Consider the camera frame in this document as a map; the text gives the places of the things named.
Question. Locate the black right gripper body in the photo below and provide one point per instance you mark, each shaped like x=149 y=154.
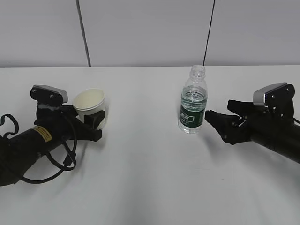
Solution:
x=263 y=126

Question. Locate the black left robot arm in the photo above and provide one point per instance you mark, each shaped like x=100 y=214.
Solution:
x=20 y=151

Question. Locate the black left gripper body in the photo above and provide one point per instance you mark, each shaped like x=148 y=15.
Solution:
x=65 y=129

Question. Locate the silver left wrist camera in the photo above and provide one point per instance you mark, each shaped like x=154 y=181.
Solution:
x=48 y=95

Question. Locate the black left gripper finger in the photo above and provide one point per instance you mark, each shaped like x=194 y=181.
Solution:
x=90 y=130
x=68 y=111

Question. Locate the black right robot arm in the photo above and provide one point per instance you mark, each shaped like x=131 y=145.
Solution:
x=288 y=150

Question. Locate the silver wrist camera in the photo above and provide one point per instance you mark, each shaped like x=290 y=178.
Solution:
x=278 y=98
x=48 y=95

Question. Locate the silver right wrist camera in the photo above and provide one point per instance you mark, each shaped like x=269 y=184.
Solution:
x=278 y=98

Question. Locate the clear green-label water bottle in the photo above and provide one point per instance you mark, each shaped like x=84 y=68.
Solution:
x=194 y=96

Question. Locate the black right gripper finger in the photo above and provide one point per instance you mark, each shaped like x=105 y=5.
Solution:
x=244 y=109
x=230 y=127

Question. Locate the white paper cup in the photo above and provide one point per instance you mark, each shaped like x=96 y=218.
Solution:
x=89 y=102

